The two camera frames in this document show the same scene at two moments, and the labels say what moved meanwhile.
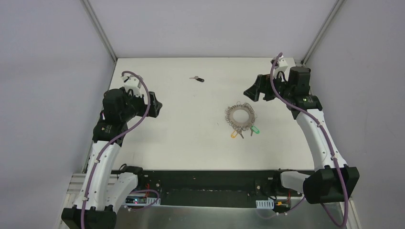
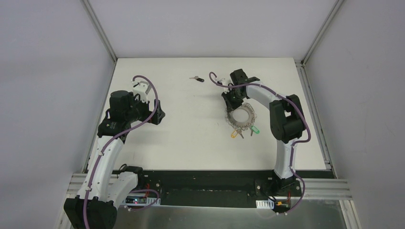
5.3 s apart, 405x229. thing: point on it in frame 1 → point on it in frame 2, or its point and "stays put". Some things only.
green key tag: [255, 129] stays put
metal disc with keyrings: [241, 116] stays put
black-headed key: [197, 78] stays put
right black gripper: [264, 89] → [232, 96]
